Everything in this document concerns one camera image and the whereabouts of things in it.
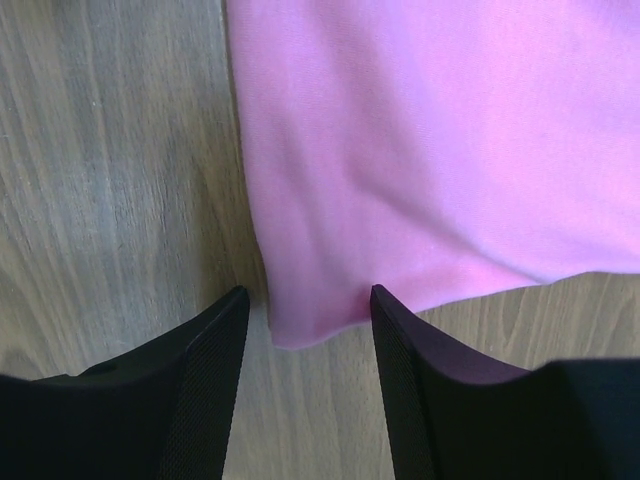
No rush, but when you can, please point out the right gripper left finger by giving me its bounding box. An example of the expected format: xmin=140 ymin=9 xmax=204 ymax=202
xmin=1 ymin=287 xmax=250 ymax=479

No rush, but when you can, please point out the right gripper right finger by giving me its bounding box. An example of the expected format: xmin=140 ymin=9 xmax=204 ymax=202
xmin=370 ymin=285 xmax=639 ymax=479

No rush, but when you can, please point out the pink t shirt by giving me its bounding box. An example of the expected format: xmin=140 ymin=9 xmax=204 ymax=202
xmin=227 ymin=1 xmax=639 ymax=349

